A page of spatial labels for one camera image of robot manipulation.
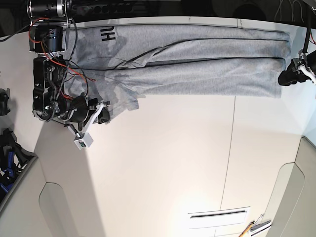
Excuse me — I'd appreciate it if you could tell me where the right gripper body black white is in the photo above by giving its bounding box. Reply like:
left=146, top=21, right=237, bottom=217
left=63, top=95, right=110, bottom=133

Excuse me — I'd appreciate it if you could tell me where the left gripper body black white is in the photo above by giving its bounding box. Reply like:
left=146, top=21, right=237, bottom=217
left=292, top=50, right=316, bottom=85

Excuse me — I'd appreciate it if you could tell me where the grey T-shirt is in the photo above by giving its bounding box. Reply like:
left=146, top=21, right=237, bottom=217
left=64, top=24, right=291, bottom=118

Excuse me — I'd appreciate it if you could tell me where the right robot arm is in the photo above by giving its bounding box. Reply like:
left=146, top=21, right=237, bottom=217
left=27, top=0, right=110, bottom=132

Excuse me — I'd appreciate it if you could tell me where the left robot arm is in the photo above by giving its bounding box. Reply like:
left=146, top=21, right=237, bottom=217
left=278, top=0, right=316, bottom=86

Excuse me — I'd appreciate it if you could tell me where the black device at left edge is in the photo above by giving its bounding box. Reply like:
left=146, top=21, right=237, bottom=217
left=0, top=88, right=10, bottom=116

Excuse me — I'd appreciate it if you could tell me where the blue black tool pile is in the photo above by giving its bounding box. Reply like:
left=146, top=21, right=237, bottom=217
left=0, top=128, right=36, bottom=196

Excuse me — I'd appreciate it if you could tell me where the black power strip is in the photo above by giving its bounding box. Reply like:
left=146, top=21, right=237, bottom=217
left=71, top=1, right=153, bottom=16

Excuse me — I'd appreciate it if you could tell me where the white ceiling vent panel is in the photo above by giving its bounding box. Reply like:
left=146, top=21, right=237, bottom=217
left=187, top=207, right=250, bottom=229

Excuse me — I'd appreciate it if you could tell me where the wooden pencil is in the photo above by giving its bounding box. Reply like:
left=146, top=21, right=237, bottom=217
left=238, top=221, right=255, bottom=237

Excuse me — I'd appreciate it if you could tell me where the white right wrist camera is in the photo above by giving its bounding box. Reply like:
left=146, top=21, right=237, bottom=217
left=74, top=133, right=93, bottom=150

